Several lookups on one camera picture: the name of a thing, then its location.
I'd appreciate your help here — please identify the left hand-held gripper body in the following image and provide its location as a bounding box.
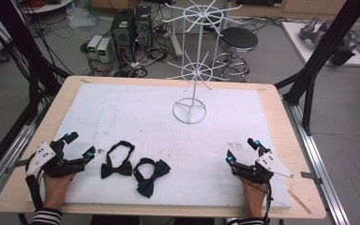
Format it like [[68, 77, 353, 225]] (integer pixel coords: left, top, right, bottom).
[[26, 139, 87, 179]]

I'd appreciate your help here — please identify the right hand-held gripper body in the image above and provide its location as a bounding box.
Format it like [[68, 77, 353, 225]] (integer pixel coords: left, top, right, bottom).
[[232, 146, 294, 185]]

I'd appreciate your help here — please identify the black bow tie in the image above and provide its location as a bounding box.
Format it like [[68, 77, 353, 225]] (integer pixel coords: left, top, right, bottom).
[[100, 140, 136, 180]]

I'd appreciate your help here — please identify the white wire display rack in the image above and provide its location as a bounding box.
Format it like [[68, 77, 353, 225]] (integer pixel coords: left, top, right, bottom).
[[162, 0, 244, 125]]

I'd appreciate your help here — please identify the dark navy bow tie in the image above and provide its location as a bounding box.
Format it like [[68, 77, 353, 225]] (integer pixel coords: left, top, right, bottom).
[[133, 157, 172, 199]]

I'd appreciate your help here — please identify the person's left hand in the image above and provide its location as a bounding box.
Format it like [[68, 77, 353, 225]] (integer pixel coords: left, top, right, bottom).
[[42, 172, 77, 211]]

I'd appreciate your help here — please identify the person's right hand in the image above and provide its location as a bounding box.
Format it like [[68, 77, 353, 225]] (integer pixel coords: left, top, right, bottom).
[[239, 178, 268, 218]]

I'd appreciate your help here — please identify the thin wooden stick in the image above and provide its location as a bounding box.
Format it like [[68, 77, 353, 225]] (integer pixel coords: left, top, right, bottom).
[[288, 189, 312, 216]]

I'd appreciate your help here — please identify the light wooden table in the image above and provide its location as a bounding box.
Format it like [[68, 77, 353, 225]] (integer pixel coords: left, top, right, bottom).
[[0, 75, 327, 219]]

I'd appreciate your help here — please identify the white foam mat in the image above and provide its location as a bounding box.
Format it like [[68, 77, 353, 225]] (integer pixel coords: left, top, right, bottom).
[[27, 82, 293, 210]]

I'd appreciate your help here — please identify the grey bench power supply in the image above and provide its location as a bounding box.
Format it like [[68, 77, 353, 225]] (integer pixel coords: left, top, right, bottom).
[[86, 35, 103, 60], [97, 37, 114, 64]]

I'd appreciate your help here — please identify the black round chrome stool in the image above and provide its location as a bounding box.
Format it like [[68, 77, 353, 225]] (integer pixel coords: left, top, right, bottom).
[[213, 27, 259, 83]]

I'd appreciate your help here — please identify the white floor board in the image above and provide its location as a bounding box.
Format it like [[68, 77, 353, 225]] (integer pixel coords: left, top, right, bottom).
[[280, 21, 360, 68]]

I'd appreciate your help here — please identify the large black computer tower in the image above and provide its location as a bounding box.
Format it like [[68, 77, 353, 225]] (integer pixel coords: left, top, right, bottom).
[[110, 8, 136, 63]]

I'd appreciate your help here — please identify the clear plastic bag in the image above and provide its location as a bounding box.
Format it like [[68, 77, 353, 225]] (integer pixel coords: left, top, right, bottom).
[[66, 7, 101, 30]]

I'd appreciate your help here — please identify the slim black computer tower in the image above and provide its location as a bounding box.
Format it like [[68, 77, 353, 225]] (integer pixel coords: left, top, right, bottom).
[[134, 5, 153, 51]]

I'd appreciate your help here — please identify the white round table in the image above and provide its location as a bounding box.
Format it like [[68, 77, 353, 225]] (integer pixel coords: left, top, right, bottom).
[[21, 0, 75, 15]]

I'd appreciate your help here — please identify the grey robot part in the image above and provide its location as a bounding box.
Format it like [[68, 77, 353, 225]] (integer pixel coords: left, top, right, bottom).
[[299, 17, 359, 67]]

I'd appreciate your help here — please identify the white metal table leg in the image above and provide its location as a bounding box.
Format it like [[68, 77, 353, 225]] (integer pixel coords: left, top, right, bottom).
[[168, 0, 184, 60]]

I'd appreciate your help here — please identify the grey metal bracket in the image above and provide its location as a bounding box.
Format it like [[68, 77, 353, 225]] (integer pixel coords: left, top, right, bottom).
[[4, 158, 30, 174], [300, 171, 323, 186]]

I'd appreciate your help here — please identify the left hand-held gripper black cable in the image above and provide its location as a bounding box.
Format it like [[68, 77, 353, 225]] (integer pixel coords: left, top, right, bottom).
[[24, 154, 46, 211]]

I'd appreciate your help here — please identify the hand-held gripper black cable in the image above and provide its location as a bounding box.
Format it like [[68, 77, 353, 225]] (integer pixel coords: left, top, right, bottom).
[[233, 172, 274, 225], [24, 154, 46, 211]]

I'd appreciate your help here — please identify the aluminium rail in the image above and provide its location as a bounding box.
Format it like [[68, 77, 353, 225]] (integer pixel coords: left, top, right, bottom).
[[281, 96, 352, 225], [0, 102, 45, 209]]

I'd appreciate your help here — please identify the right hand-held gripper black cable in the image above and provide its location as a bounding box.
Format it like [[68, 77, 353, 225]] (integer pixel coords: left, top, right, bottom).
[[233, 172, 274, 225]]

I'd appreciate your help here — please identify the tangle of floor cables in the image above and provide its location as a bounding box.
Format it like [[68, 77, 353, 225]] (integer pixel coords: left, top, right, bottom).
[[80, 29, 177, 79]]

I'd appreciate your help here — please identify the black frame strut with cables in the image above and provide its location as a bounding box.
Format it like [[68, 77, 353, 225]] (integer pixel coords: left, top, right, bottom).
[[0, 0, 73, 126]]

